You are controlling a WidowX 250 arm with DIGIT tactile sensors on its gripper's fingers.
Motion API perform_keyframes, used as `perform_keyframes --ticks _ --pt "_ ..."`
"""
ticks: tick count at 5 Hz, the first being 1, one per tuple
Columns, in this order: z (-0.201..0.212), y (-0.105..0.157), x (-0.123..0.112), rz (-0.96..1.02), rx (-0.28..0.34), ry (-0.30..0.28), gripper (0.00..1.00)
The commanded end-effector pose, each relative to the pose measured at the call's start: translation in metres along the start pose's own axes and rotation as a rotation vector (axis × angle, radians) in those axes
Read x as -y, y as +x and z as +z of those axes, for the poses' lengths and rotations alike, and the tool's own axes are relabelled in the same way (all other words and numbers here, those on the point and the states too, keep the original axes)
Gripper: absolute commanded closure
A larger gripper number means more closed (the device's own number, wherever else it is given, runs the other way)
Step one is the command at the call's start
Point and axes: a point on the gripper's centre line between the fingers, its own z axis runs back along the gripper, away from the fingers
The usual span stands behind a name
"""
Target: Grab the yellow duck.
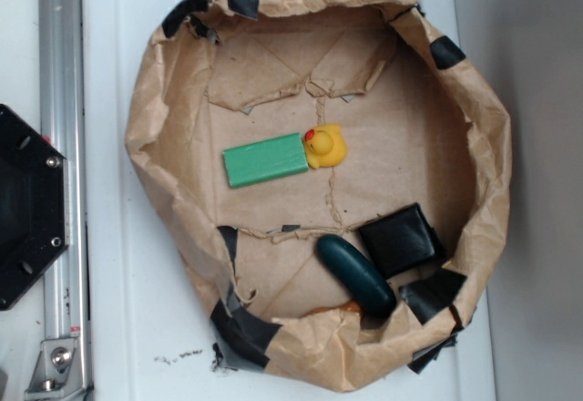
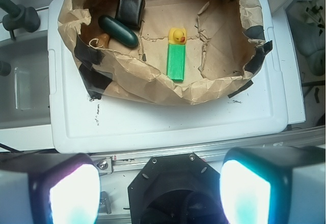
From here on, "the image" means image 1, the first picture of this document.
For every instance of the green rectangular block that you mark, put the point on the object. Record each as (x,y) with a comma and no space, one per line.
(265,160)

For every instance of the dark green oval object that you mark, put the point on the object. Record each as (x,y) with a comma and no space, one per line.
(364,282)

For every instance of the orange object under paper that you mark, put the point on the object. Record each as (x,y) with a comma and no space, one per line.
(351,307)

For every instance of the black square block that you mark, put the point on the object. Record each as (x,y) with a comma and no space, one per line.
(401,241)

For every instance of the yellow rubber duck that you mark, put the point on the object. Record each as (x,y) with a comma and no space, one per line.
(325,146)

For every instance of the metal corner bracket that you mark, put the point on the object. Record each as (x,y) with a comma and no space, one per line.
(58,374)

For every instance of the brown paper bag bin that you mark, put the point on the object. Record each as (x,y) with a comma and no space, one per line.
(421,126)

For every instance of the aluminium extrusion rail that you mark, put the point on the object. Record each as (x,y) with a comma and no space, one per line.
(66,282)

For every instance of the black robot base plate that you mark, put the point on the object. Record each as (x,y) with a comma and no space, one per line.
(33,209)

